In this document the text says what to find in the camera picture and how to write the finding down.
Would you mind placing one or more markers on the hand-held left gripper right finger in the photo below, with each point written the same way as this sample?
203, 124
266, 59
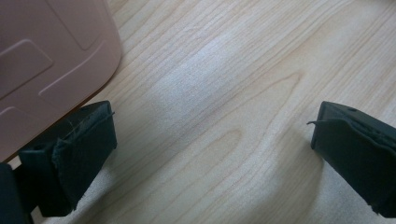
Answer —
358, 155

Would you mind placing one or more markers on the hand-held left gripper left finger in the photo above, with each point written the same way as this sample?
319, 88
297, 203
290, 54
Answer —
77, 158

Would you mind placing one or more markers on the pink plastic container lid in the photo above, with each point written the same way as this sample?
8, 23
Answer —
46, 68

